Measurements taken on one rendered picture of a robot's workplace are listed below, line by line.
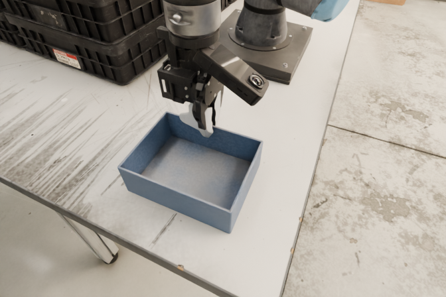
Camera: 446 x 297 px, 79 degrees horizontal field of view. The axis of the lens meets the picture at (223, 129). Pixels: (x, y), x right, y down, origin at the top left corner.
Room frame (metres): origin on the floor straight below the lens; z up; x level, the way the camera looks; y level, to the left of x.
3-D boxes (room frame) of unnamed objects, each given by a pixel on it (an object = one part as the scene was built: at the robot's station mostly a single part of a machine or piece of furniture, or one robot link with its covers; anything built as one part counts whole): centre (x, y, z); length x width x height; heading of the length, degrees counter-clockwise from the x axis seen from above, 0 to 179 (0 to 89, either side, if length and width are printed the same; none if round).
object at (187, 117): (0.35, 0.05, 0.79); 0.06 x 0.03 x 0.09; 66
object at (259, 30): (0.76, -0.11, 0.80); 0.15 x 0.15 x 0.10
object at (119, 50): (0.77, 0.35, 0.76); 0.40 x 0.30 x 0.12; 62
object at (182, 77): (0.37, 0.05, 0.89); 0.09 x 0.08 x 0.12; 66
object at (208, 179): (0.29, 0.05, 0.74); 0.20 x 0.15 x 0.07; 66
